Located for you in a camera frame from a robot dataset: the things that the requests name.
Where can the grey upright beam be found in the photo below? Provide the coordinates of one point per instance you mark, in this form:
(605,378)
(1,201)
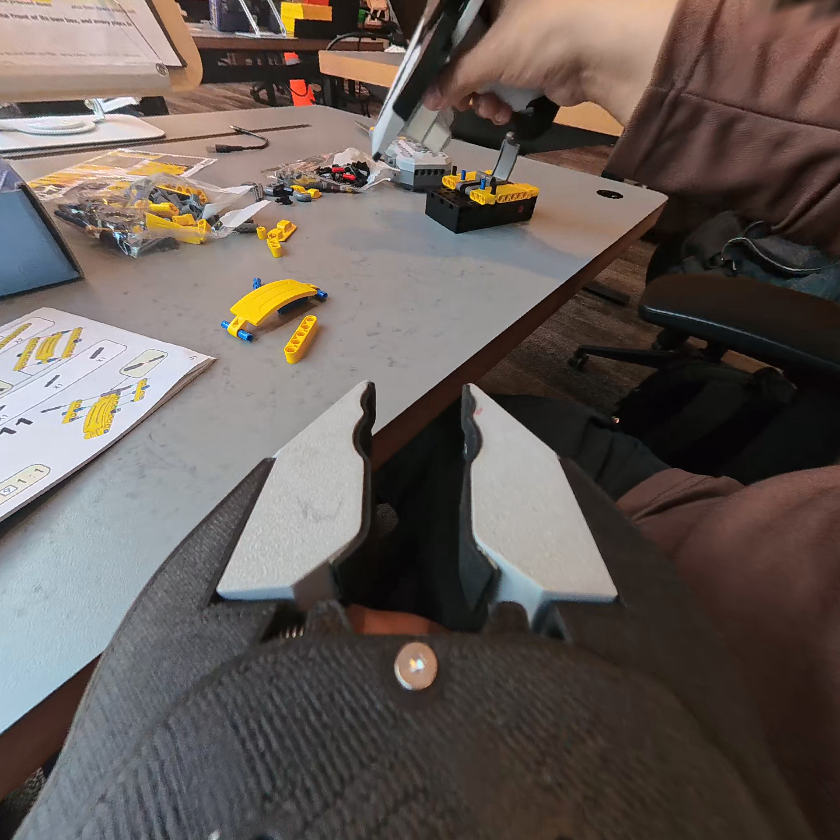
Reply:
(505,157)

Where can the clear acrylic stand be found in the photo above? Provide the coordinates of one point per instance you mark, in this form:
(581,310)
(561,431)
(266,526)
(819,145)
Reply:
(262,16)

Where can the person's left hand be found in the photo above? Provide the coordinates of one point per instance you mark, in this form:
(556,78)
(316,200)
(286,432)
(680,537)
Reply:
(394,623)

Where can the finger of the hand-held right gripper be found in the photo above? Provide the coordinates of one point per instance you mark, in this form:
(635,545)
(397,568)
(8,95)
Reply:
(436,128)
(400,98)

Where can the yellow five-hole beam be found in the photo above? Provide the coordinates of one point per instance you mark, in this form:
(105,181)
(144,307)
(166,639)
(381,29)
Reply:
(300,338)

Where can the orange traffic cone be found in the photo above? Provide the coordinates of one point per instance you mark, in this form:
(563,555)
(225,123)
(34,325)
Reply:
(302,93)

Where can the clear bag of small pins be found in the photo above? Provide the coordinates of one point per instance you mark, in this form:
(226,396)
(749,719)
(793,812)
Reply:
(151,216)

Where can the blue cardboard kit box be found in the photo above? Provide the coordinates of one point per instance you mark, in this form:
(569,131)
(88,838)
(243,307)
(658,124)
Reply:
(33,243)

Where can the wood-edged background table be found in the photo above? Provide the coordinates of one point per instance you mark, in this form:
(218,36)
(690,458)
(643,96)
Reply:
(354,65)

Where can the black perforated block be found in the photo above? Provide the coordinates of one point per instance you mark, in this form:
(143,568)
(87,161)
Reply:
(472,213)

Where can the grey brick part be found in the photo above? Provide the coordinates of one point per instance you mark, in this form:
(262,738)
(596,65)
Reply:
(478,180)

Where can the yellow panel brick blue pin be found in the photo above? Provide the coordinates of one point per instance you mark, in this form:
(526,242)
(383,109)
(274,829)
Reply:
(275,302)

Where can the grey jacket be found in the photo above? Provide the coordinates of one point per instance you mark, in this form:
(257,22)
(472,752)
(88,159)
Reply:
(768,256)

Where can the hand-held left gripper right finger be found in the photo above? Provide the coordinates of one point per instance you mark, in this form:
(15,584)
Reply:
(538,525)

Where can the person's brown shirt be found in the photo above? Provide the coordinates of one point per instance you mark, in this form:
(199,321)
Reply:
(754,590)

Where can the black chair base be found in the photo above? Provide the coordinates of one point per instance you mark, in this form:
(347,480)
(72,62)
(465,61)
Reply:
(630,351)

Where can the black backpack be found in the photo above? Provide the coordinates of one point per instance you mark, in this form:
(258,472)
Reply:
(709,413)

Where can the sticker sheet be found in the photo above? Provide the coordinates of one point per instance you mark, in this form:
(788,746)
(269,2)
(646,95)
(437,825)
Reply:
(131,164)

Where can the open instruction booklet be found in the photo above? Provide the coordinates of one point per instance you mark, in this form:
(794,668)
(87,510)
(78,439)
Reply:
(79,407)

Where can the yellow short holed beam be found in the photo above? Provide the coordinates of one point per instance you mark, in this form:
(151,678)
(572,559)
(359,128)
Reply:
(274,247)

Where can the yellow holed brick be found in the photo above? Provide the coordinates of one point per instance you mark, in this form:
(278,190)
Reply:
(508,193)
(456,182)

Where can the yellow curved liftarm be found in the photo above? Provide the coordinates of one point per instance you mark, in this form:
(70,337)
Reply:
(284,228)

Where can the person's right forearm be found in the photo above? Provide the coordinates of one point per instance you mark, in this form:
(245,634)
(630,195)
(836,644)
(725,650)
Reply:
(722,98)

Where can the clear bag black red parts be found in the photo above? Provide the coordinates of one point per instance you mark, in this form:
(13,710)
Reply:
(341,172)

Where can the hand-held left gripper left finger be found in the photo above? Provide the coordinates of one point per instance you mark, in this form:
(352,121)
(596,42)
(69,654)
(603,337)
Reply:
(302,518)

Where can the person's right hand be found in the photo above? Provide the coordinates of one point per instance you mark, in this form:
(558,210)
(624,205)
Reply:
(558,46)

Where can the person's black pants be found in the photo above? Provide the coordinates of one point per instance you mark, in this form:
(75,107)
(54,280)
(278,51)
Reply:
(590,446)

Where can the instruction sign on white stand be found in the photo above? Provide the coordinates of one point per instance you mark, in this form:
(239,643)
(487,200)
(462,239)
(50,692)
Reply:
(79,59)

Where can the grey battery hub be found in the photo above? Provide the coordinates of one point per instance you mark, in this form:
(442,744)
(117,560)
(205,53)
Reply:
(420,164)

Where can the stack of large toy bricks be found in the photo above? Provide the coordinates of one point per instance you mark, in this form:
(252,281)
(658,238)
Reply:
(308,16)

